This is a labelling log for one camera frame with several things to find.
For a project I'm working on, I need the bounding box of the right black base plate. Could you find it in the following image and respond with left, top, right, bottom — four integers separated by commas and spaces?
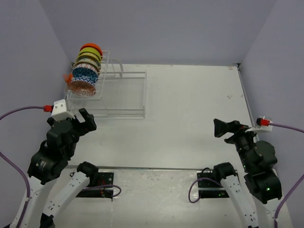
197, 168, 229, 199

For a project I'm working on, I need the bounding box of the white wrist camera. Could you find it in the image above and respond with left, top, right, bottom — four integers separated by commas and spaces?
51, 99, 75, 122
245, 116, 273, 133

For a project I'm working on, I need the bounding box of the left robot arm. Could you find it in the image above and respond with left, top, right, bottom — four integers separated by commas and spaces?
10, 105, 99, 228

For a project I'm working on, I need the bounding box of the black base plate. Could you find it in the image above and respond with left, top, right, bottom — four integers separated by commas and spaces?
197, 168, 229, 199
76, 171, 114, 199

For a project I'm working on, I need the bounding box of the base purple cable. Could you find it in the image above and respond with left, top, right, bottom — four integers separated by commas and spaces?
82, 185, 122, 198
188, 178, 224, 204

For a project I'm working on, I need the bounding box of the white floral bowl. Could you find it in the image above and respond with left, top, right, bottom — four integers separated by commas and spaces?
72, 61, 99, 73

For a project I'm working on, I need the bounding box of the white wire dish rack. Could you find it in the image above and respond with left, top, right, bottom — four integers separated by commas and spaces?
65, 51, 147, 118

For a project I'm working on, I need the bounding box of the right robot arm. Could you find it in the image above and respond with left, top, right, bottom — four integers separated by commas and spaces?
213, 117, 282, 228

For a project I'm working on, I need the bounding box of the red patterned bowl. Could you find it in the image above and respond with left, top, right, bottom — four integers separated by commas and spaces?
69, 81, 95, 96

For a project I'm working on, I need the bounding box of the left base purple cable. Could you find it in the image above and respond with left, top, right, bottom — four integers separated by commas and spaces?
82, 185, 122, 198

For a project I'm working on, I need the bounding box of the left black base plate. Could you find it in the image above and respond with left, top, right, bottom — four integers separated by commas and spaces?
76, 171, 114, 199

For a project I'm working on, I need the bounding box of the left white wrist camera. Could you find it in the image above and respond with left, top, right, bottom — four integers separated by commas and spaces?
51, 99, 75, 122

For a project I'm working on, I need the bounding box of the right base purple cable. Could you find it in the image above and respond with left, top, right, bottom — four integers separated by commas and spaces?
188, 178, 224, 204

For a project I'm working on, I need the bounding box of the blue patterned bowl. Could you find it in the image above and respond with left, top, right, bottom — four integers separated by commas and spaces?
72, 67, 98, 84

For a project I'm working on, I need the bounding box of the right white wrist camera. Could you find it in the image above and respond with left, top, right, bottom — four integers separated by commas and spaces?
245, 116, 273, 133

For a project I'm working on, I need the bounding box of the orange bowl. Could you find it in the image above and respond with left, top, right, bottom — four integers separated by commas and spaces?
80, 43, 103, 56

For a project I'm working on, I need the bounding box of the orange clip on rack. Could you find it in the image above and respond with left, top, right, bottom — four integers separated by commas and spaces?
63, 73, 73, 86

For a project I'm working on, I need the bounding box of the lime green bowl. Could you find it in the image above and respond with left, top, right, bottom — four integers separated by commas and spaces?
78, 47, 102, 61

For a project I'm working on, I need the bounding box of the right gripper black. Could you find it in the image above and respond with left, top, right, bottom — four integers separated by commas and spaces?
213, 117, 261, 170

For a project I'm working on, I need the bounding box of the yellow patterned bowl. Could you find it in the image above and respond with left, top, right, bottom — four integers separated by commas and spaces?
76, 52, 101, 67

